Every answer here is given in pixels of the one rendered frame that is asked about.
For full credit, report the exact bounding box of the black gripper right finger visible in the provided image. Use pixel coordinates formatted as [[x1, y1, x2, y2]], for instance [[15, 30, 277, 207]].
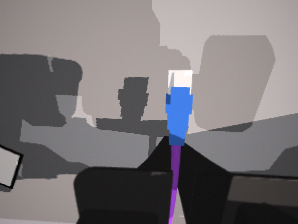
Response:
[[178, 143, 298, 224]]

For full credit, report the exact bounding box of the purple cable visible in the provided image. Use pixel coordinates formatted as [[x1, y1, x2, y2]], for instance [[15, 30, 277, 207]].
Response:
[[169, 145, 181, 224]]

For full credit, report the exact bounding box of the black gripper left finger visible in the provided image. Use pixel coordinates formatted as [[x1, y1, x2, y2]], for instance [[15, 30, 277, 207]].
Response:
[[73, 136, 173, 224]]

